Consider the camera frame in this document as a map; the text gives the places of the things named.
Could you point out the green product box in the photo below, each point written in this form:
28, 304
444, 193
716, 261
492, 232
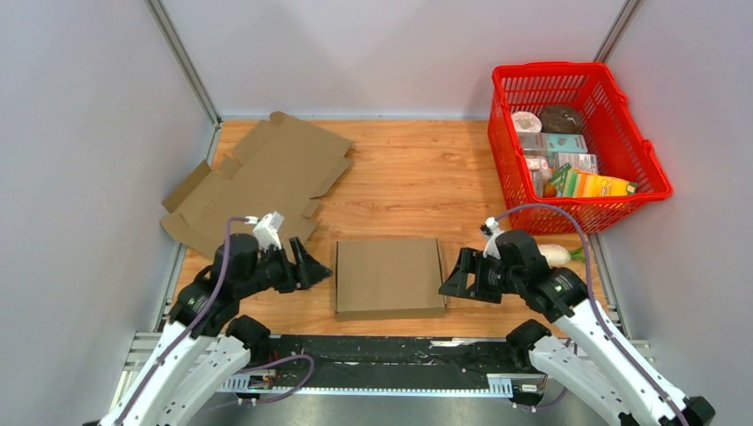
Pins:
560, 178

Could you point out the orange yellow product box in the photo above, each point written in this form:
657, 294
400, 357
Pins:
587, 185

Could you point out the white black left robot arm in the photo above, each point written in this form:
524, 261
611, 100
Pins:
206, 340

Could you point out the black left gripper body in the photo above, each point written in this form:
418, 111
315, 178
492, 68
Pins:
273, 270

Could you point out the teal product box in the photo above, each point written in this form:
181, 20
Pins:
552, 143

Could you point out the brown cardboard sheet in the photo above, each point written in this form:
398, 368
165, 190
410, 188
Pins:
283, 164

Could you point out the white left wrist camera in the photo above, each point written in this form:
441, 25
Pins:
266, 229

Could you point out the white round container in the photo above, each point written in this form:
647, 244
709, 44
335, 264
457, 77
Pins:
526, 122

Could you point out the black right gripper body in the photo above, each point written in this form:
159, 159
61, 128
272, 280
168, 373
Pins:
491, 280

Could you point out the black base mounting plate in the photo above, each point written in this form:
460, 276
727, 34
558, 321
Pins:
392, 363

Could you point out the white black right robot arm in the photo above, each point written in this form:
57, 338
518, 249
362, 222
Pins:
614, 379

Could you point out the pink white product box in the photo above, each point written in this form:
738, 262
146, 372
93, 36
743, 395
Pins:
543, 170

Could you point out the aluminium rail frame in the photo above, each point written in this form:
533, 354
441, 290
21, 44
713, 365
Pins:
256, 387

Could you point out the brown cardboard box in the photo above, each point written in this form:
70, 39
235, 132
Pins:
389, 279

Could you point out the white egg-shaped object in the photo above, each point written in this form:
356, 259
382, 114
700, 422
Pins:
555, 255

